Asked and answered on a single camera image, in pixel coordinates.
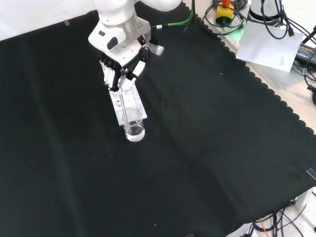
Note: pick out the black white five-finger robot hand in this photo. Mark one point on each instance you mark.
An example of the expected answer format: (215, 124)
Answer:
(116, 44)

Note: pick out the clear glass rod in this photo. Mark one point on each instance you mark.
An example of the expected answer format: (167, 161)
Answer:
(124, 111)

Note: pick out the white test tube rack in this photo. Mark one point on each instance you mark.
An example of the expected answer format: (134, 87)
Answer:
(138, 103)

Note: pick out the clear glass beaker with liquid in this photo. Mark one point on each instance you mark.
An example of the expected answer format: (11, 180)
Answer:
(134, 128)

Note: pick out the yellow stop button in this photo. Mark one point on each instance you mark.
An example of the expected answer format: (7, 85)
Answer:
(224, 13)

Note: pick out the black bench cloth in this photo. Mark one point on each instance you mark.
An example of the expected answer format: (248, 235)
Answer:
(172, 148)

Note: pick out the white paper sheet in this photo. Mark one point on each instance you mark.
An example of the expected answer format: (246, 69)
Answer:
(266, 47)

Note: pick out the black power adapter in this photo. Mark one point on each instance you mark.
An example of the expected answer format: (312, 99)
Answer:
(306, 53)

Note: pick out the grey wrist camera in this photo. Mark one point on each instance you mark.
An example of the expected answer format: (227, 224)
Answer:
(156, 49)

